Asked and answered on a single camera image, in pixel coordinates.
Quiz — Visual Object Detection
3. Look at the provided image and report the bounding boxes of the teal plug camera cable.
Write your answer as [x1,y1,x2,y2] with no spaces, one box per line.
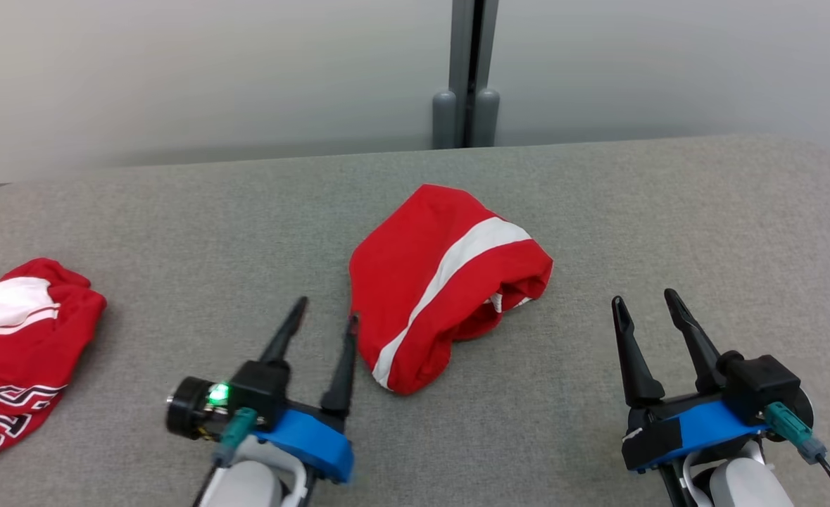
[765,401,830,507]
[193,407,259,507]

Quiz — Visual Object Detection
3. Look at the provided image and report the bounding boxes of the red jersey with white sleeves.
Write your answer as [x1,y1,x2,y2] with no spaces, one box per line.
[0,258,108,484]

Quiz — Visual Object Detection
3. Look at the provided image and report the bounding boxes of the red shorts with white stripe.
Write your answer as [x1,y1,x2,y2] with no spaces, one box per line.
[348,184,554,396]

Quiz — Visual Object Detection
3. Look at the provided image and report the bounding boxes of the grey partition post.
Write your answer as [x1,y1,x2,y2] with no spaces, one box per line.
[432,0,501,149]

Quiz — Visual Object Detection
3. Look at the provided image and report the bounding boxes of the teal plug left camera cable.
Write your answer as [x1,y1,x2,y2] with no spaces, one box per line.
[193,407,259,507]

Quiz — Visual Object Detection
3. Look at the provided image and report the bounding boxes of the teal plug right camera cable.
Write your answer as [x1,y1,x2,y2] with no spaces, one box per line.
[765,401,830,507]

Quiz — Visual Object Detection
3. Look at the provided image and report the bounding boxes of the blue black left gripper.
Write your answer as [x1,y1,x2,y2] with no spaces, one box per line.
[165,296,360,484]

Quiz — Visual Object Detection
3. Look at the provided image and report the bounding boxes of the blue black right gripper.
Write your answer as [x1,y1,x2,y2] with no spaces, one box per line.
[610,288,815,474]

